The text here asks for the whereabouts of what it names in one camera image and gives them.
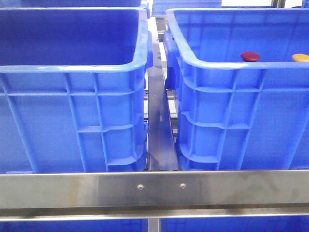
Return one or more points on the lower left blue crate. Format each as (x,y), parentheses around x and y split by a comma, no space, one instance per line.
(117,225)

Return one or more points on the steel center divider bar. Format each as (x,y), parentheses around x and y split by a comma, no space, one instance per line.
(162,154)

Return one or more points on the far middle blue crate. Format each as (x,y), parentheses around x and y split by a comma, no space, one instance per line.
(160,6)

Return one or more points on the right blue plastic crate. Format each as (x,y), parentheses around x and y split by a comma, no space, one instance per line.
(236,115)

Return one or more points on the yellow push button switch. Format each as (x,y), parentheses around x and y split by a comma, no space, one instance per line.
(299,57)

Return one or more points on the right rail screw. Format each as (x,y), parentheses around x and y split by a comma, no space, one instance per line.
(182,185)

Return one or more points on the left blue plastic crate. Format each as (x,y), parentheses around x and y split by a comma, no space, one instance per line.
(72,89)

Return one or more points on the far left blue crate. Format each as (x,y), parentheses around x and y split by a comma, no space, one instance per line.
(84,3)

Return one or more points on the lower right blue crate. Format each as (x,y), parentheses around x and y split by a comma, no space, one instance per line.
(237,224)

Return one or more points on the steel front shelf rail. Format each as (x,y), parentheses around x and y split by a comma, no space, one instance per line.
(87,196)

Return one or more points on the steel vertical post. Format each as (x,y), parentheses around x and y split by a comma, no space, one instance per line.
(153,225)

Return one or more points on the red push button switch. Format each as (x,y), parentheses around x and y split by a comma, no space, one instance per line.
(250,56)

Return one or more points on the blue plastic crate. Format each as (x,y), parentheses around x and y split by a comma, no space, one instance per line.
(72,89)
(236,115)

